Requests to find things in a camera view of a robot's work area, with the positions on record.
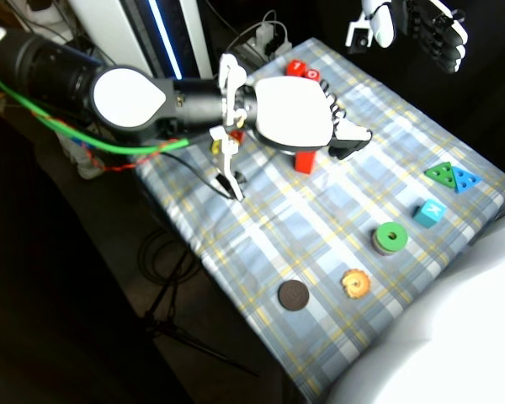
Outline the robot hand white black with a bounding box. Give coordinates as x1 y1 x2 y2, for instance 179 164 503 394
252 75 374 161
370 0 470 75

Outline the red rectangular block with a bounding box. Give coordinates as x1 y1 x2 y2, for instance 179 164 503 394
294 150 317 174

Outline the green triangle block with holes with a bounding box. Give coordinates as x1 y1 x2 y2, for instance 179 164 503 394
423 161 459 189

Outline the blue triangle block with holes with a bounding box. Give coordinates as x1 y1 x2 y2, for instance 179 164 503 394
451 166 483 194

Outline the red cube number one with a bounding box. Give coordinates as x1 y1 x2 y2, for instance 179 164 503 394
284 59 307 77

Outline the grey box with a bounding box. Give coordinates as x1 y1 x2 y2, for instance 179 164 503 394
226 41 263 71

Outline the white power strip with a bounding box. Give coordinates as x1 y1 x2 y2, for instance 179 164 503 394
252 10 294 56

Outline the blue yellow plaid cloth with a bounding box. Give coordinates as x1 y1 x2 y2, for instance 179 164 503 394
136 37 505 401

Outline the teal cube letter K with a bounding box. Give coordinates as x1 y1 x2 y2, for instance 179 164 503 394
412 199 448 230

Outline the brown sandwich cookie toy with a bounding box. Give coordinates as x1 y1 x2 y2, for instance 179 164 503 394
277 279 311 312

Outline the orange flower cookie toy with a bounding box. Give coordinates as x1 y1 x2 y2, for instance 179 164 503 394
340 268 371 300

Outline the white robot body column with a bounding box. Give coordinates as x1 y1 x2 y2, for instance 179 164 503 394
66 0 214 81

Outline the black tripod stand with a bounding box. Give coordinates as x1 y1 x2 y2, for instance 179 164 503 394
141 235 260 378

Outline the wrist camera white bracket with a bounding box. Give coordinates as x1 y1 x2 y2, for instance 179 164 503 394
208 125 247 202
344 20 374 55

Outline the green cable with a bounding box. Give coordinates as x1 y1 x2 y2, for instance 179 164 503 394
0 71 191 156

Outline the red braided cable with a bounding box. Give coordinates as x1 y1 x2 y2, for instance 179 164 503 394
31 109 172 172

